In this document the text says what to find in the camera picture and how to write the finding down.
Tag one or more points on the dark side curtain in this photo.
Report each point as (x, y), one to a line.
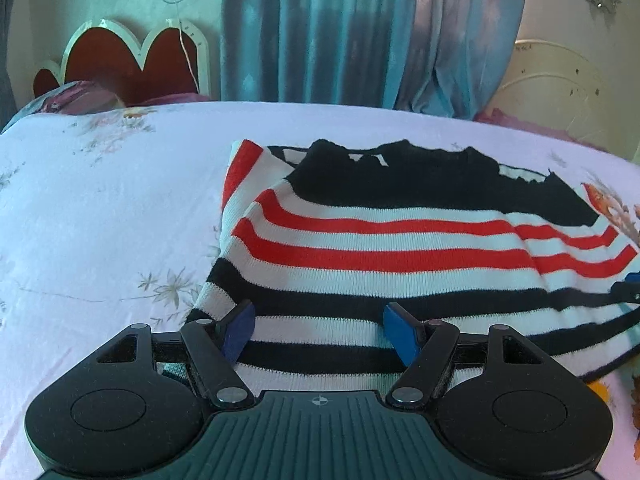
(5, 60)

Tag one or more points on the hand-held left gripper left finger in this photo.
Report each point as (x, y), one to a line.
(240, 330)

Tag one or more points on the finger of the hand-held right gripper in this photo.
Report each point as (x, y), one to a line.
(631, 287)

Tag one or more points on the purple bed cover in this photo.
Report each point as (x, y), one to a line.
(510, 122)

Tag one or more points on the pink pillow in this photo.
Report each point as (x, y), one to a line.
(70, 97)

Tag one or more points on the blue-grey curtain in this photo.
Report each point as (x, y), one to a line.
(360, 30)

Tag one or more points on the cream arched headboard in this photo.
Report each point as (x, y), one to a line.
(550, 95)

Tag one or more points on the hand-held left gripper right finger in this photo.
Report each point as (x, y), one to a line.
(402, 332)

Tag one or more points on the striped knit sweater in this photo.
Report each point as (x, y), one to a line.
(400, 240)

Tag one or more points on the red heart-shaped headboard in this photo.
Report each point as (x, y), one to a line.
(125, 70)

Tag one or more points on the floral bedsheet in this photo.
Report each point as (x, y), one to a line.
(110, 200)

